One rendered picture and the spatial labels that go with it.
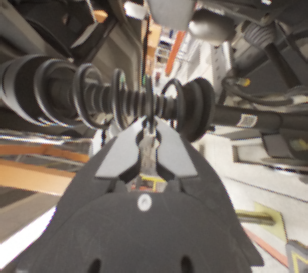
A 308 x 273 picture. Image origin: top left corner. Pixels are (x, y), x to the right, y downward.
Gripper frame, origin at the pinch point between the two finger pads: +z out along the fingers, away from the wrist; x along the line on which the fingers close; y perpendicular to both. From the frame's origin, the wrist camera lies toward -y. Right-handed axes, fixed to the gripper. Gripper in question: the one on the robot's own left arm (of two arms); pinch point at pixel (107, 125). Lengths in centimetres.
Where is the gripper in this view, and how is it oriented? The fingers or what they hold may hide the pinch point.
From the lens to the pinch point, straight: 22.0
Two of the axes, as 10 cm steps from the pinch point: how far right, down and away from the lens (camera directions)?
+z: 1.4, -9.3, -3.4
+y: 1.1, -3.3, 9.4
